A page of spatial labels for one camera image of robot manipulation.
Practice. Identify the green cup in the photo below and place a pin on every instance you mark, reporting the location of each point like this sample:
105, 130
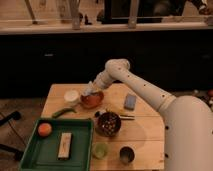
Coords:
99, 150

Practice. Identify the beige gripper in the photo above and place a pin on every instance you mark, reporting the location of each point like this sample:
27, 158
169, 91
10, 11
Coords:
96, 87

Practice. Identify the metal cup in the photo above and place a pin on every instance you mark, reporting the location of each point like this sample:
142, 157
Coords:
126, 155

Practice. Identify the green vegetable peeler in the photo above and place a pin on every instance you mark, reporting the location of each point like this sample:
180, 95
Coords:
62, 111

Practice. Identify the orange fruit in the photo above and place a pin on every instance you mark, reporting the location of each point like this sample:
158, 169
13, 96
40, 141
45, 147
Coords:
44, 129

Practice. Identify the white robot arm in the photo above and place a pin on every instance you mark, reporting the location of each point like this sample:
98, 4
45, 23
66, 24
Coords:
188, 142

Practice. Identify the black chopsticks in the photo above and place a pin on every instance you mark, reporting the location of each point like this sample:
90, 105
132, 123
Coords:
126, 117

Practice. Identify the green plastic tray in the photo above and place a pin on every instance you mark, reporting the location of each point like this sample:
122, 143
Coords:
41, 153

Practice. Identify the light blue towel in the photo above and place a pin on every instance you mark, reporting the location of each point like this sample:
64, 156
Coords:
89, 89

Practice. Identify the white small bowl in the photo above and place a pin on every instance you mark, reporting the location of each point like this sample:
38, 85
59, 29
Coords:
72, 97

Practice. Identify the wooden block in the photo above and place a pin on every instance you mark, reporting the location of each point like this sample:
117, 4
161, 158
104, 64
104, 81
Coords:
65, 145

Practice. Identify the red bowl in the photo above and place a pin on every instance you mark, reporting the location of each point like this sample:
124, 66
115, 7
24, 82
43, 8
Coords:
92, 100

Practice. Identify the dark patterned bowl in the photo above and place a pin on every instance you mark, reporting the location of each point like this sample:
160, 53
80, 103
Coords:
108, 124

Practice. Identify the blue sponge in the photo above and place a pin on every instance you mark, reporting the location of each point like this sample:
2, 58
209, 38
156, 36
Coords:
130, 101

